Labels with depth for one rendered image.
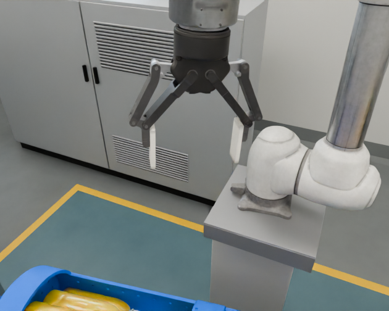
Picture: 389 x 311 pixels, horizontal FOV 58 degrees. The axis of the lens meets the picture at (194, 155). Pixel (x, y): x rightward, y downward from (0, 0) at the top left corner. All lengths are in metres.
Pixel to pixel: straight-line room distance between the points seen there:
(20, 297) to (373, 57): 0.96
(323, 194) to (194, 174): 1.60
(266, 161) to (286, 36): 2.27
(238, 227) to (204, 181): 1.45
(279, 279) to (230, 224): 0.29
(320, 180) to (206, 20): 0.73
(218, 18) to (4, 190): 2.96
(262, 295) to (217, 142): 1.18
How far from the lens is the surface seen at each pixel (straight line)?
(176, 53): 0.48
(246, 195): 1.23
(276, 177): 1.11
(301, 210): 1.25
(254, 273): 1.35
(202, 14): 0.44
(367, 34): 0.95
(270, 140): 1.08
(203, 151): 2.41
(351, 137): 1.03
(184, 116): 2.33
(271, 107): 3.53
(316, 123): 3.53
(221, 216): 1.19
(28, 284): 0.90
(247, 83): 0.52
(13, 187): 3.28
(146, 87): 0.49
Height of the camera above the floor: 1.91
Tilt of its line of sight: 36 degrees down
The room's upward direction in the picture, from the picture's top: straight up
